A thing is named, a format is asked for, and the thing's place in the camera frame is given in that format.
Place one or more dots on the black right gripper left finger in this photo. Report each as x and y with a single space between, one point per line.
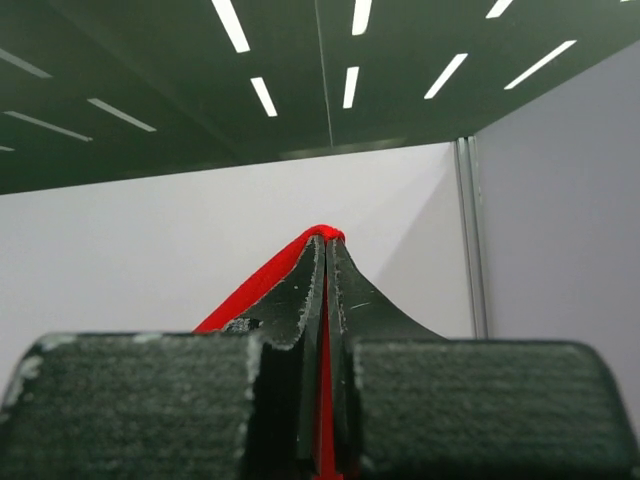
238 403

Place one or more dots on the red t shirt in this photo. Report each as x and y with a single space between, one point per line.
270 285

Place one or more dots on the right aluminium corner post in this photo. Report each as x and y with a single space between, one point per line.
469 196

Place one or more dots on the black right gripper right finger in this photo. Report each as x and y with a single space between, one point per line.
411 404

